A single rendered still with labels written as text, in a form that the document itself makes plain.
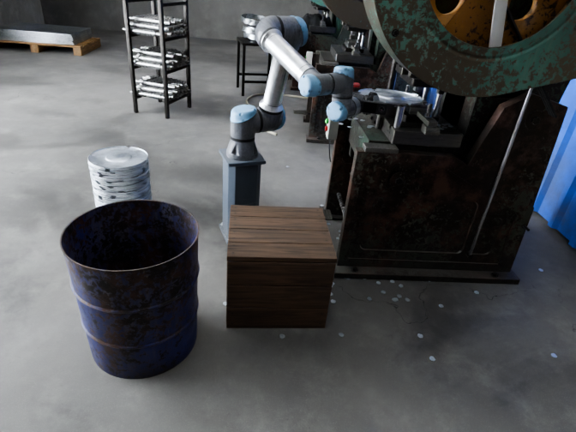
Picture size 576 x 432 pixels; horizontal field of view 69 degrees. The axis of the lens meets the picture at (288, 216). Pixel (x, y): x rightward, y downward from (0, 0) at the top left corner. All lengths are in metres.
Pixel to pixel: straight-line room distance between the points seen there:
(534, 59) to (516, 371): 1.13
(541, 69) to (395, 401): 1.22
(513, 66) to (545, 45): 0.11
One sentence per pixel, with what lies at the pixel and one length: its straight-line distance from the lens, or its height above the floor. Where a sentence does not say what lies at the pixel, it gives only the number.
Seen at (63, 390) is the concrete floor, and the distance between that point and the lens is 1.66.
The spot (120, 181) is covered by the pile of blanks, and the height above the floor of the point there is 0.25.
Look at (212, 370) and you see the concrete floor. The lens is 1.61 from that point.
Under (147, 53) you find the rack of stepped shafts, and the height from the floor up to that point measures 0.51.
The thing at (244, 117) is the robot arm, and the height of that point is 0.66.
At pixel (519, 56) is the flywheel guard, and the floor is 1.06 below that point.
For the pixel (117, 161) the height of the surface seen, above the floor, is 0.34.
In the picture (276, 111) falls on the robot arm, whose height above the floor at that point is 0.67.
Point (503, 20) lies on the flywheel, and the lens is 1.63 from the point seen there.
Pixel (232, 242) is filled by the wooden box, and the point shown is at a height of 0.35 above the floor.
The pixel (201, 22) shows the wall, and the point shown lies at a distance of 8.62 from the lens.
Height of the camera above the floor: 1.25
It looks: 30 degrees down
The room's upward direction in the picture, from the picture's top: 5 degrees clockwise
